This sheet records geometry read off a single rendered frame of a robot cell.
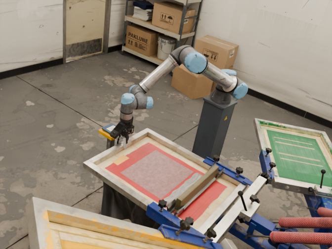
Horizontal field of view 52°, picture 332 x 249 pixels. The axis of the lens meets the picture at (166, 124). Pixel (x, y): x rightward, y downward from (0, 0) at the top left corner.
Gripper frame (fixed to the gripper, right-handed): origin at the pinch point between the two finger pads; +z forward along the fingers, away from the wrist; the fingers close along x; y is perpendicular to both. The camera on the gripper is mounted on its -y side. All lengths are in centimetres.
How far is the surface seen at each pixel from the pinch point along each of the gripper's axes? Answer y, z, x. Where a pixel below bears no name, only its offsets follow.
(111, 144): 11.2, 12.9, 17.1
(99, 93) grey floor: 179, 98, 197
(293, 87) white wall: 380, 59, -15
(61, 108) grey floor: 110, 98, 194
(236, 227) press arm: -1, 6, -85
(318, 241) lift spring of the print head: -9, -20, -121
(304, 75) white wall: 380, 36, -23
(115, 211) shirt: -21.2, 28.4, -19.0
